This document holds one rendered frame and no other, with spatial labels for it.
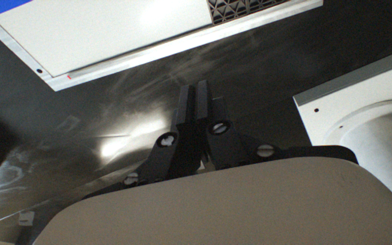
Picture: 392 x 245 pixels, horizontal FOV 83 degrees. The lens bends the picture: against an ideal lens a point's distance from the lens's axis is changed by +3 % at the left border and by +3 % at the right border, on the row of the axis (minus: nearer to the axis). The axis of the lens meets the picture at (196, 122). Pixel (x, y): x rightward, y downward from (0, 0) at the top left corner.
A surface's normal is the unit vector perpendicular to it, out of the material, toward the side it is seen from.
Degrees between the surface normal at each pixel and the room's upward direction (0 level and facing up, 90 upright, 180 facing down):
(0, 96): 0
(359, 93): 0
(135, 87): 0
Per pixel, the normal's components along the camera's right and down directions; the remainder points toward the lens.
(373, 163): -0.95, -0.18
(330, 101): 0.04, 0.74
